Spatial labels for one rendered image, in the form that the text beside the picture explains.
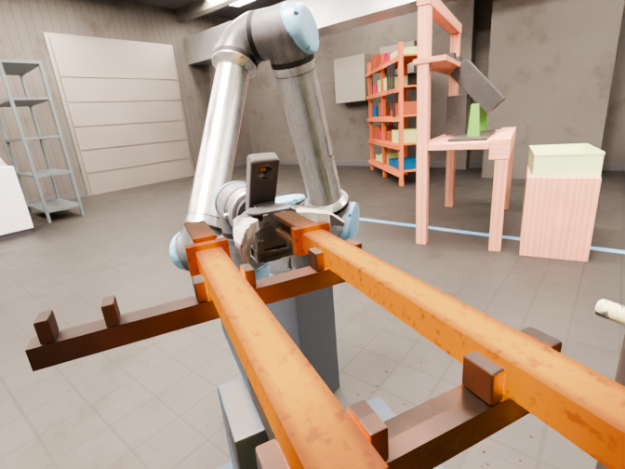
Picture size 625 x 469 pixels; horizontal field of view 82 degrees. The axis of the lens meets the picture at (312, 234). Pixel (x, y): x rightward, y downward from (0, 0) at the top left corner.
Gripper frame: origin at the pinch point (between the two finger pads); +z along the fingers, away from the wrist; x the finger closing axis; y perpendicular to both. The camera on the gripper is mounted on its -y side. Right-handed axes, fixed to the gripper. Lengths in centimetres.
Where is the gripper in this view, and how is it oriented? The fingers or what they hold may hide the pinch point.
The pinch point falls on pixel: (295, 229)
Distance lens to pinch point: 47.6
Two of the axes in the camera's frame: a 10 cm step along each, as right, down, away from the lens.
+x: -9.0, 2.0, -3.8
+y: 0.8, 9.5, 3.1
